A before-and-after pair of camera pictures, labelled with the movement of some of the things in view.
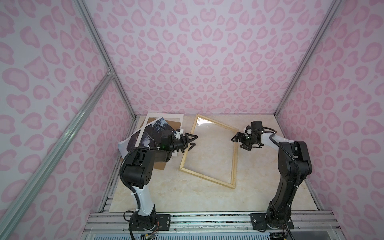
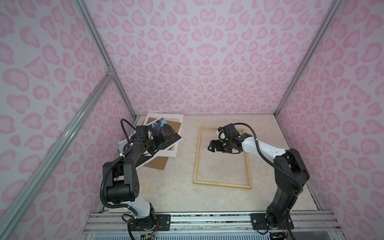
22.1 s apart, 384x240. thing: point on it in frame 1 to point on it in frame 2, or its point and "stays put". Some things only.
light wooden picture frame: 234,158 to 216,183
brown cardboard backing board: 175,123 stays put
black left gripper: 189,141 to 159,143
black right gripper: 238,135 to 214,143
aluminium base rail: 300,221 stays put
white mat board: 150,115 stays put
